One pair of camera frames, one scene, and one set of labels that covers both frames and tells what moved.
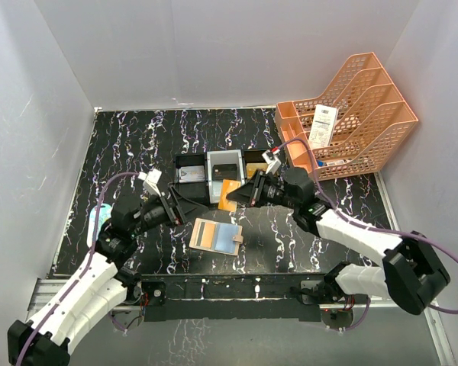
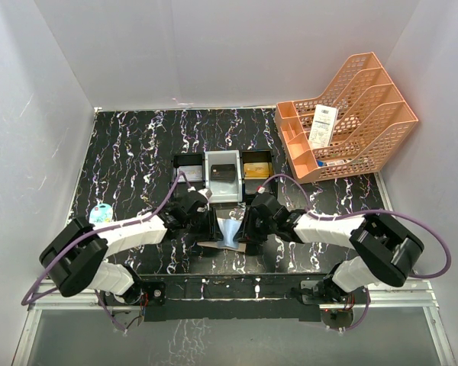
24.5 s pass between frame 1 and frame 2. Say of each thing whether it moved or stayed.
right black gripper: moved
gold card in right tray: stayed
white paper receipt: stayed
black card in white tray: stayed
